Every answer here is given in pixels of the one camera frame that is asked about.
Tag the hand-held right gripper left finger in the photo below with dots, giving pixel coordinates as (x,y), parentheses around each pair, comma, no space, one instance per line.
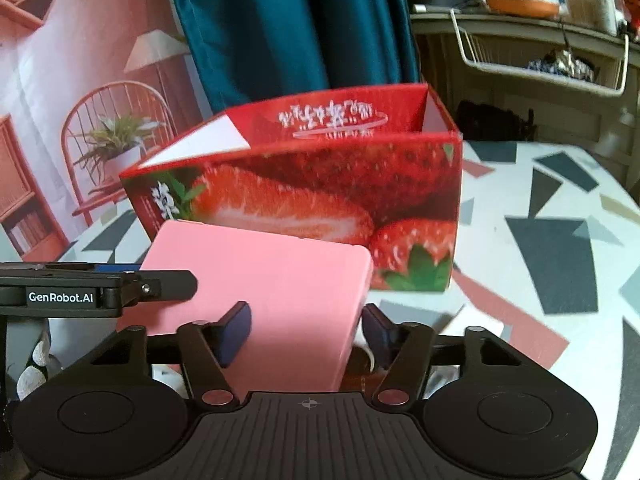
(235,334)

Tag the black bag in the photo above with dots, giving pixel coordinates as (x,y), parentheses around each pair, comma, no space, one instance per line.
(495,122)

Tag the red strawberry print cardboard box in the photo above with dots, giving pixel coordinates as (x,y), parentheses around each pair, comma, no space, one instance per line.
(325,180)

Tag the pink box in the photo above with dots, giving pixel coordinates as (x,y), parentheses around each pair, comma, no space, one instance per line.
(280,290)

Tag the blue patterned cloth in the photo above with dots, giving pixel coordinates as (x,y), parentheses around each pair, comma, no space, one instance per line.
(562,66)

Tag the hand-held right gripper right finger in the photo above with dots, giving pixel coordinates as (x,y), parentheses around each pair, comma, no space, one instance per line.
(372,334)

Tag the pink room wall poster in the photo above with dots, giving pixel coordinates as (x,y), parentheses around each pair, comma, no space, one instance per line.
(75,60)

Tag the terrazzo patterned tablecloth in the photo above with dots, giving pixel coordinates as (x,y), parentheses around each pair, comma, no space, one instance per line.
(550,270)

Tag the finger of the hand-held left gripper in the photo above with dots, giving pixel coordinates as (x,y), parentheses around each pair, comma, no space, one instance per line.
(170,285)
(117,268)

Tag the teal curtain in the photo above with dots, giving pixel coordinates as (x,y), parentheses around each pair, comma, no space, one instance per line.
(280,25)

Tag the grey dressing desk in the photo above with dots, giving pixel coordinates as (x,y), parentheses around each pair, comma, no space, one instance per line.
(525,110)

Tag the orange bowl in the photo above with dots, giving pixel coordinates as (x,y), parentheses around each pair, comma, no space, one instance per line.
(522,4)

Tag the person's left hand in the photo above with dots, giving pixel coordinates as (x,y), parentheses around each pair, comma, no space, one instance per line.
(35,360)

